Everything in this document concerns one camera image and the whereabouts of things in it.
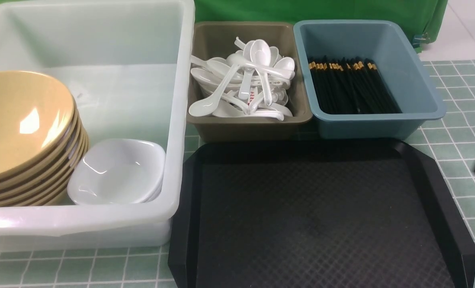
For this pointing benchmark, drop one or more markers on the olive plastic spoon bin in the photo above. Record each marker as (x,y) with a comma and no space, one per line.
(216,39)

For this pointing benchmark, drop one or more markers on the pile of white spoons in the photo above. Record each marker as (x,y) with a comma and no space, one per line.
(251,82)

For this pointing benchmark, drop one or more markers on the white square sauce dish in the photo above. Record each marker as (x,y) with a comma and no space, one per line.
(114,171)

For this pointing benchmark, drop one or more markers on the white sauce dish in tub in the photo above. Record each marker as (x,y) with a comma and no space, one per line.
(153,188)

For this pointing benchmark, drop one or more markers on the green checked table mat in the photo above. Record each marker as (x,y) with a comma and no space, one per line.
(451,141)

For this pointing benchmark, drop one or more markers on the stack of tan bowls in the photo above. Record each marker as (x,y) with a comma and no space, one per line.
(42,139)

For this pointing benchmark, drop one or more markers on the green backdrop cloth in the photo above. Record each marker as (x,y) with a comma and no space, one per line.
(420,20)

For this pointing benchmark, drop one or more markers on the bundle of black chopsticks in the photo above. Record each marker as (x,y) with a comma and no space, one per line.
(350,86)

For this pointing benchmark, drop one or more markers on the blue plastic chopstick bin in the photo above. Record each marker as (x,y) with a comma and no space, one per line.
(385,43)

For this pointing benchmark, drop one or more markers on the large white plastic tub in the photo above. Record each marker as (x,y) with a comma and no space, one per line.
(127,63)

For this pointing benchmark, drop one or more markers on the black plastic serving tray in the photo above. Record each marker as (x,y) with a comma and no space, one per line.
(356,213)

